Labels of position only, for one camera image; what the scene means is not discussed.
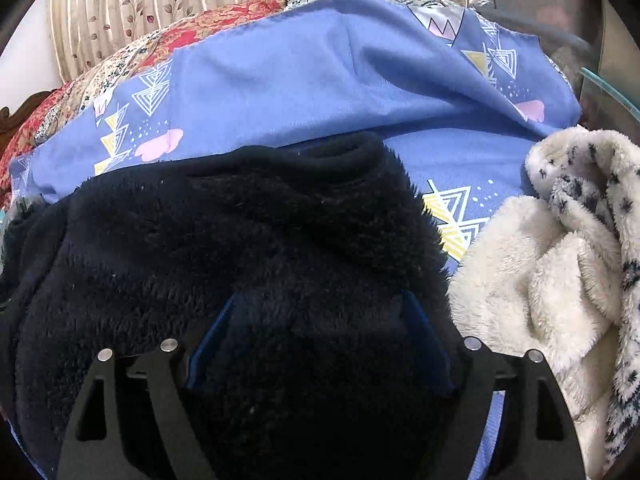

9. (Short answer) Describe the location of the white spotted fleece garment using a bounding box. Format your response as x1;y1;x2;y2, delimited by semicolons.
447;125;640;476

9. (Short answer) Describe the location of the red floral quilt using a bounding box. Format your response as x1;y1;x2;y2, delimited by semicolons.
0;0;471;211

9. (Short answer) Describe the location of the navy fleece garment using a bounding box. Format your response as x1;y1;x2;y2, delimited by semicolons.
0;130;464;480

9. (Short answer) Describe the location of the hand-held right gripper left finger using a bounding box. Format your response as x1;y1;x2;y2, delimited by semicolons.
57;292;239;480

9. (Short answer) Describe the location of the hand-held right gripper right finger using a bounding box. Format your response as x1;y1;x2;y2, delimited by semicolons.
400;290;587;480

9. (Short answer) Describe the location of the clear plastic storage box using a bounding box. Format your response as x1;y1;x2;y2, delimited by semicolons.
470;0;640;132

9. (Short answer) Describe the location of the blue geometric print bedsheet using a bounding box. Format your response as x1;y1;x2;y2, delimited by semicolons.
10;0;584;480

